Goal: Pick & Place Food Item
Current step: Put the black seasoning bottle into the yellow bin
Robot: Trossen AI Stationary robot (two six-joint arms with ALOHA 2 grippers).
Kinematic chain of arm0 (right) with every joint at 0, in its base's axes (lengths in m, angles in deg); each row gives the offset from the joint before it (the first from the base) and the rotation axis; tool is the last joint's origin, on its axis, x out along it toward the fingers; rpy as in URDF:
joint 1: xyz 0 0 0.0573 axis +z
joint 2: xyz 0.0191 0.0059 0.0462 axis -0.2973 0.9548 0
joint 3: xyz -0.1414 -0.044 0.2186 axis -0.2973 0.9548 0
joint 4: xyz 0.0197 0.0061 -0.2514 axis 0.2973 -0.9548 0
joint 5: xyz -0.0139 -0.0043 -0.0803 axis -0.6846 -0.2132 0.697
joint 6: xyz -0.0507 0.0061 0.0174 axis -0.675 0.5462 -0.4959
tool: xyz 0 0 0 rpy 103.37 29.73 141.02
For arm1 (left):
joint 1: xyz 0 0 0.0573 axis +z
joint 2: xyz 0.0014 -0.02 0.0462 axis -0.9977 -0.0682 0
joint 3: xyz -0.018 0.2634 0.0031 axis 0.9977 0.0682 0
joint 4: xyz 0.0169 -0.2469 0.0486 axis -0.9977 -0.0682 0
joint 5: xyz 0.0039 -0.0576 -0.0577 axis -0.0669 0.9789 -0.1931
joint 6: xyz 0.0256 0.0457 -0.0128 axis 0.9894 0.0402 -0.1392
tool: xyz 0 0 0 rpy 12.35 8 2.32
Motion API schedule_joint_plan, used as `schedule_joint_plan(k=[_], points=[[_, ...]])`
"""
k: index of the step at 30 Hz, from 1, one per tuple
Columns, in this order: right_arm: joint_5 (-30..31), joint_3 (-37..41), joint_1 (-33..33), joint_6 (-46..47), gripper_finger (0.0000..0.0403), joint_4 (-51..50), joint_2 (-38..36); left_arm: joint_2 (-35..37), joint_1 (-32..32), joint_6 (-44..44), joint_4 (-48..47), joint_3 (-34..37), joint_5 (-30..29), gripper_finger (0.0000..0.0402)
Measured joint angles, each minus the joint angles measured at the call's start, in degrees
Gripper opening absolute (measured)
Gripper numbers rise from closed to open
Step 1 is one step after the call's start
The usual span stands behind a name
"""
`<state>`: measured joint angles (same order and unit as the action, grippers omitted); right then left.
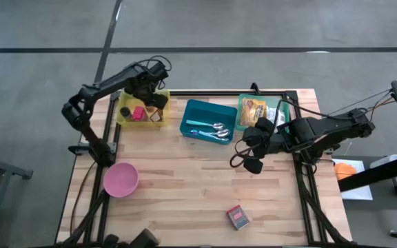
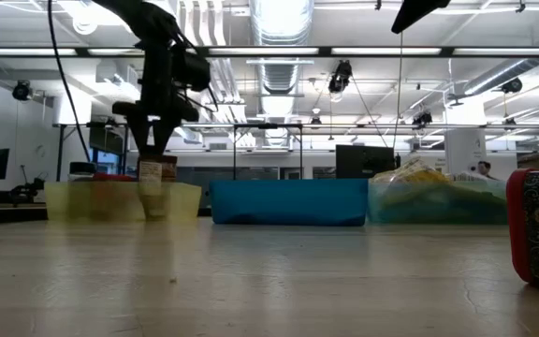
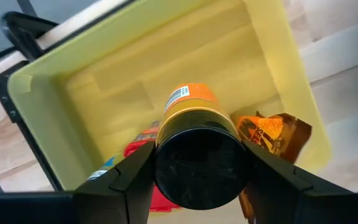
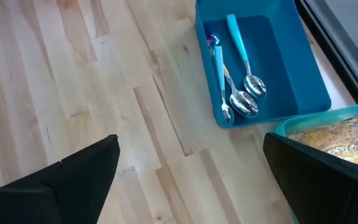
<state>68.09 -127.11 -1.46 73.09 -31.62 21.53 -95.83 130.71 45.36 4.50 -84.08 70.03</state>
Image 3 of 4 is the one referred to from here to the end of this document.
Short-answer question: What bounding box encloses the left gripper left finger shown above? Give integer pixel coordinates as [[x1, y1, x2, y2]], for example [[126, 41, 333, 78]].
[[73, 141, 157, 224]]

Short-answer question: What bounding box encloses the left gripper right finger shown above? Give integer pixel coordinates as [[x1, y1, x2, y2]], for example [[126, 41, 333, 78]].
[[243, 141, 354, 224]]

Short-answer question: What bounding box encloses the small red candy packet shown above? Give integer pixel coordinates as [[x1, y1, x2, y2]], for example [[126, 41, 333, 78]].
[[122, 119, 181, 213]]

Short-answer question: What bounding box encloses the brown snack pouch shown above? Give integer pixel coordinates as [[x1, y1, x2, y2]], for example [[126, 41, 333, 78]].
[[231, 111, 313, 224]]

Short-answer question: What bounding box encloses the orange spice bottle black cap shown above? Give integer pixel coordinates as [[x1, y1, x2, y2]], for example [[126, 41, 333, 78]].
[[153, 83, 250, 211]]

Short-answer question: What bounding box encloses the yellow plastic bin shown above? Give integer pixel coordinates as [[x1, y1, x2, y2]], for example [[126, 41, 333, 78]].
[[7, 0, 333, 191]]

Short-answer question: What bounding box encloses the black frame clamp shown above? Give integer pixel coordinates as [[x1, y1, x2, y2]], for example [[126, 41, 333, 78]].
[[0, 11, 58, 60]]

